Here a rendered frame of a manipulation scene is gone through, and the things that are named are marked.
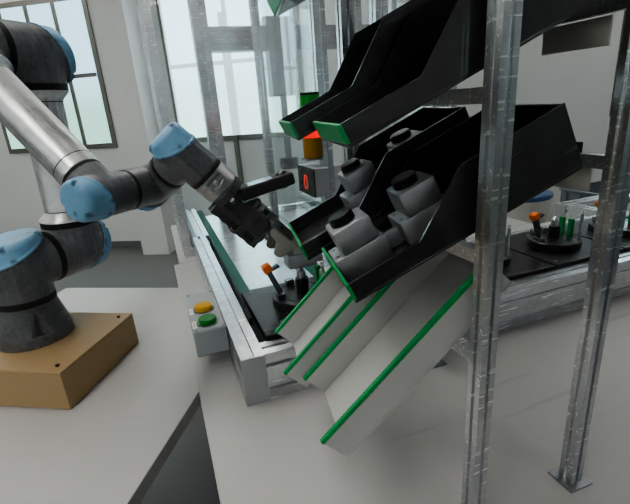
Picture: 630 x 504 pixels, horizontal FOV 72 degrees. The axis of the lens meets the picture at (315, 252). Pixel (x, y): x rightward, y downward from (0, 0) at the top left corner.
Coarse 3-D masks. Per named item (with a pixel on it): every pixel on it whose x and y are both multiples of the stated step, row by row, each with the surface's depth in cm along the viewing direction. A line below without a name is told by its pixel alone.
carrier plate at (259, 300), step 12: (264, 288) 106; (252, 300) 100; (264, 300) 99; (252, 312) 94; (264, 312) 93; (276, 312) 93; (264, 324) 88; (276, 324) 88; (264, 336) 85; (276, 336) 85
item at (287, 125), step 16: (416, 0) 51; (384, 16) 51; (400, 16) 51; (368, 32) 63; (384, 32) 52; (400, 32) 52; (352, 48) 63; (368, 48) 52; (384, 48) 52; (352, 64) 64; (368, 64) 52; (384, 64) 53; (336, 80) 64; (352, 80) 65; (368, 80) 53; (320, 96) 65; (336, 96) 53; (352, 96) 53; (304, 112) 65; (320, 112) 53; (288, 128) 56; (304, 128) 53
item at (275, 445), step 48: (192, 288) 138; (192, 336) 108; (528, 336) 97; (576, 336) 96; (624, 336) 94; (432, 384) 83; (528, 384) 81; (624, 384) 80; (240, 432) 75; (288, 432) 74; (384, 432) 72; (432, 432) 72; (528, 432) 70; (624, 432) 69; (240, 480) 65; (288, 480) 64; (336, 480) 64; (384, 480) 63; (432, 480) 63; (528, 480) 62; (624, 480) 60
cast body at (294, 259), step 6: (294, 252) 92; (300, 252) 92; (288, 258) 92; (294, 258) 92; (300, 258) 93; (312, 258) 94; (318, 258) 96; (288, 264) 92; (294, 264) 92; (300, 264) 93; (306, 264) 93; (312, 264) 94
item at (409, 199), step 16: (400, 176) 49; (416, 176) 48; (432, 176) 47; (400, 192) 48; (416, 192) 48; (432, 192) 48; (400, 208) 49; (416, 208) 48; (432, 208) 48; (400, 224) 48; (416, 224) 49; (416, 240) 49
